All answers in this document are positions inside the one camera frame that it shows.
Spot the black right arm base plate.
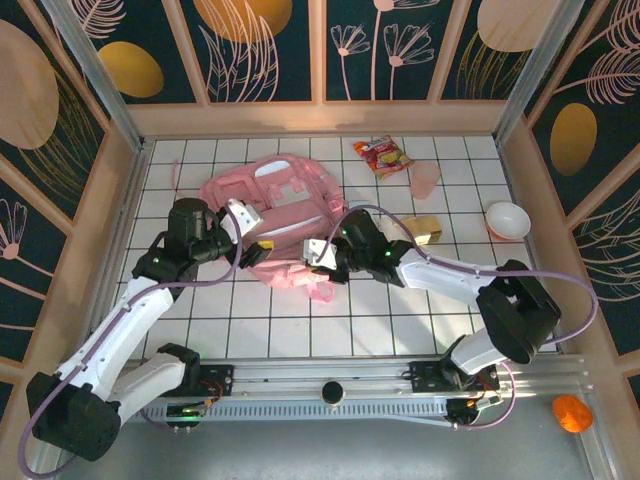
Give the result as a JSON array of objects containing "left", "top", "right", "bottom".
[{"left": 409, "top": 359, "right": 499, "bottom": 394}]

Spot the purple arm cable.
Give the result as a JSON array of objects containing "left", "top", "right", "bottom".
[
  {"left": 319, "top": 204, "right": 600, "bottom": 431},
  {"left": 17, "top": 207, "right": 245, "bottom": 479}
]

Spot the black controller board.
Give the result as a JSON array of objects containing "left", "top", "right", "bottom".
[
  {"left": 166, "top": 403, "right": 207, "bottom": 431},
  {"left": 446, "top": 392, "right": 501, "bottom": 430}
]

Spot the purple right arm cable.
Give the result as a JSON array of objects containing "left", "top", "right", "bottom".
[{"left": 319, "top": 204, "right": 600, "bottom": 431}]

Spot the aluminium side rail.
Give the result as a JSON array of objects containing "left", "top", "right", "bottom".
[{"left": 82, "top": 142, "right": 151, "bottom": 361}]

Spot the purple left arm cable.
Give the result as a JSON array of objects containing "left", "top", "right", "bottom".
[{"left": 17, "top": 207, "right": 245, "bottom": 479}]

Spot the white orange bowl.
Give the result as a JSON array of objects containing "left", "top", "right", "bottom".
[{"left": 484, "top": 201, "right": 531, "bottom": 244}]

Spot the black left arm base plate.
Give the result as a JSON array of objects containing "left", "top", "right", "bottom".
[{"left": 184, "top": 364, "right": 235, "bottom": 399}]

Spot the tan wooden block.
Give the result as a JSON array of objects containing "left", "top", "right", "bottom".
[{"left": 379, "top": 214, "right": 444, "bottom": 246}]

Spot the orange ball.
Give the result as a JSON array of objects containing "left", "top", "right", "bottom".
[{"left": 552, "top": 394, "right": 594, "bottom": 434}]

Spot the aluminium corner post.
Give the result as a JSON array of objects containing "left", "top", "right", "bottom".
[
  {"left": 492, "top": 0, "right": 601, "bottom": 146},
  {"left": 39, "top": 0, "right": 149, "bottom": 151}
]

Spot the pink backpack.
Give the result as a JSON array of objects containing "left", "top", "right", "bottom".
[{"left": 169, "top": 154, "right": 349, "bottom": 304}]

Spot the grey slotted cable duct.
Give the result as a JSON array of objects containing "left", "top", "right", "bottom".
[{"left": 119, "top": 402, "right": 451, "bottom": 427}]

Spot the red yellow snack bag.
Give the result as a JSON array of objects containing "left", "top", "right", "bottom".
[{"left": 353, "top": 137, "right": 416, "bottom": 181}]

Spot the pink plastic cup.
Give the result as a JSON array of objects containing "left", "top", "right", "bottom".
[{"left": 409, "top": 160, "right": 442, "bottom": 201}]

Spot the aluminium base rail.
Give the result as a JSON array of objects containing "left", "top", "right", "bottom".
[{"left": 119, "top": 353, "right": 596, "bottom": 401}]

